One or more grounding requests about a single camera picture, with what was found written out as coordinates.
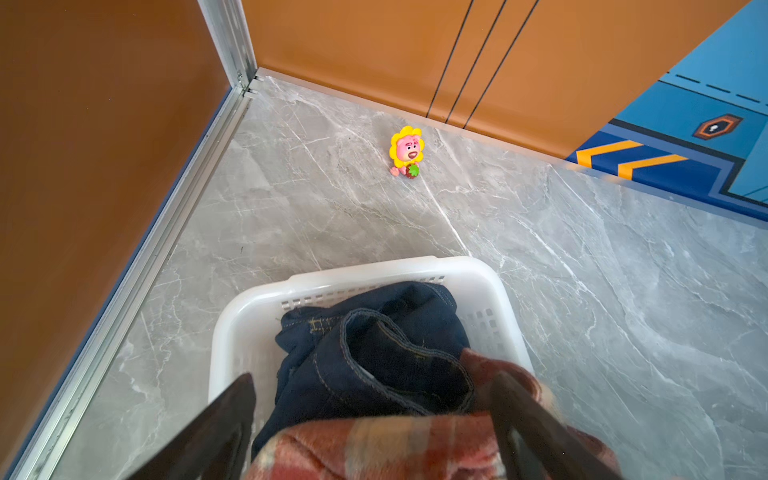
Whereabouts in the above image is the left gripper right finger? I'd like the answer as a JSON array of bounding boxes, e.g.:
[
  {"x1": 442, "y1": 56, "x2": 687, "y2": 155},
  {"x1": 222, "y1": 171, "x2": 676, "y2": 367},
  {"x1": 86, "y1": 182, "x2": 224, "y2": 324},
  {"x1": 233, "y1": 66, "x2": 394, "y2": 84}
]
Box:
[{"x1": 490, "y1": 373, "x2": 621, "y2": 479}]

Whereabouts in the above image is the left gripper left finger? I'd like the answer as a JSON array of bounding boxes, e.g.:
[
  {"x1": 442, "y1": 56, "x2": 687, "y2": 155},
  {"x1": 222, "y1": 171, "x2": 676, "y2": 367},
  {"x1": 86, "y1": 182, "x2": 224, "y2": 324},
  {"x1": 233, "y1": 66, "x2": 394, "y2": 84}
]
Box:
[{"x1": 130, "y1": 373, "x2": 256, "y2": 479}]

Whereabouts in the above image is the red plaid skirt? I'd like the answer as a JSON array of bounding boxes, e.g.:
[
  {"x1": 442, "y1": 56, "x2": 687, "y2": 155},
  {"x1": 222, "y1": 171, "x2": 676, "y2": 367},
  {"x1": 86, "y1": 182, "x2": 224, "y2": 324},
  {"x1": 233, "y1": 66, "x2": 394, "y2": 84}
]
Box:
[{"x1": 247, "y1": 349, "x2": 621, "y2": 479}]

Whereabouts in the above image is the white plastic laundry basket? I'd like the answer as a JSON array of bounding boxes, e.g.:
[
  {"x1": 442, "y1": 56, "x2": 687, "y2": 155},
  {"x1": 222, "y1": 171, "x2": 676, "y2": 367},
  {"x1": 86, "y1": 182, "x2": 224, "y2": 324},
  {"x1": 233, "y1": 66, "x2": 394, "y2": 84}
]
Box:
[{"x1": 209, "y1": 256, "x2": 533, "y2": 473}]

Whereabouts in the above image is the dark blue denim skirt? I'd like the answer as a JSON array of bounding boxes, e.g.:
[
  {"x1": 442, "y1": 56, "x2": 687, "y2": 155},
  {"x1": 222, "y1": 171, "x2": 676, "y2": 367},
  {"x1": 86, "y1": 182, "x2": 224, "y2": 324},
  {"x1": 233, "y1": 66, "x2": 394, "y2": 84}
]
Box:
[{"x1": 251, "y1": 281, "x2": 475, "y2": 455}]

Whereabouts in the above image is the yellow flower pink bear toy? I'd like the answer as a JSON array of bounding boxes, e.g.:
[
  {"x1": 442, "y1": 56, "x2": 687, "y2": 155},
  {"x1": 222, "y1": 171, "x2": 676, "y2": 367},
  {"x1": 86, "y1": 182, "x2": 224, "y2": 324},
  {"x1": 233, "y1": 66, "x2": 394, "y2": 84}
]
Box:
[{"x1": 389, "y1": 126, "x2": 425, "y2": 179}]

